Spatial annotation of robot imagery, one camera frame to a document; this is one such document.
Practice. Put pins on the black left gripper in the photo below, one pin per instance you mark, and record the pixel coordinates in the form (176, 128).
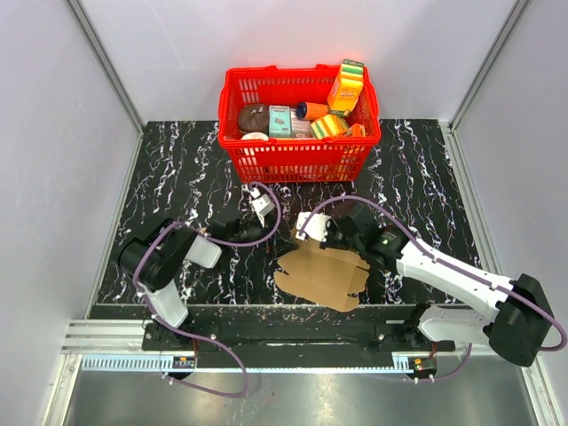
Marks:
(263, 230)

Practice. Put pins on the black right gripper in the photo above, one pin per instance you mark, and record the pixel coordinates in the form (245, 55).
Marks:
(330, 225)

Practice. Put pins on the brown cardboard box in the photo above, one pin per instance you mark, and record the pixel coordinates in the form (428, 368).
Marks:
(328, 277)

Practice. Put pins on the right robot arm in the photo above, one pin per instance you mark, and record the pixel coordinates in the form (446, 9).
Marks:
(511, 316)

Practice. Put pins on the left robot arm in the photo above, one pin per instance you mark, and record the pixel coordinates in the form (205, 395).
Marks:
(152, 258)

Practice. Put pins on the teal snack box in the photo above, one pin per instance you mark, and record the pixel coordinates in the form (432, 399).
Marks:
(279, 121)

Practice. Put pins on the yellow green striped box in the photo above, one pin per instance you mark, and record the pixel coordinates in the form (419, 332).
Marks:
(328, 126)

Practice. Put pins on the pink small box in basket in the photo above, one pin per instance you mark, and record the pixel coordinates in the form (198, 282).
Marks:
(299, 128)

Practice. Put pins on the red plastic shopping basket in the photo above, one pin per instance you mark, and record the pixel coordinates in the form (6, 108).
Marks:
(278, 160)

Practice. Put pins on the white round lid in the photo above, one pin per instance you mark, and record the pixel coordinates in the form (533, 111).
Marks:
(255, 136)

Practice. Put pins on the small orange packet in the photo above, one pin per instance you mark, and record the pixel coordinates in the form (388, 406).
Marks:
(357, 130)

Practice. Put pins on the brown round cookie pack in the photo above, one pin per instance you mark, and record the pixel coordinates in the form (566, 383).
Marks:
(254, 118)

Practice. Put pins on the orange tube with blue cap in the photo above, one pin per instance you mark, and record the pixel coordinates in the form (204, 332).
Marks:
(311, 111)

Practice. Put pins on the tall orange yellow carton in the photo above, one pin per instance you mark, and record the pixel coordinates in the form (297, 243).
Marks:
(347, 86)

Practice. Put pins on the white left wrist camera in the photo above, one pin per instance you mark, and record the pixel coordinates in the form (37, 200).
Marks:
(262, 205)

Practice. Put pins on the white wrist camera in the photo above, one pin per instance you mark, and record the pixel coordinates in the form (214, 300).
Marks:
(262, 205)
(315, 228)

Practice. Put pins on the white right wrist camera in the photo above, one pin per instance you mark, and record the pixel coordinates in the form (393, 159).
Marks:
(315, 228)

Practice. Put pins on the aluminium frame rail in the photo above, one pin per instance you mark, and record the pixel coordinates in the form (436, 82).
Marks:
(92, 38)

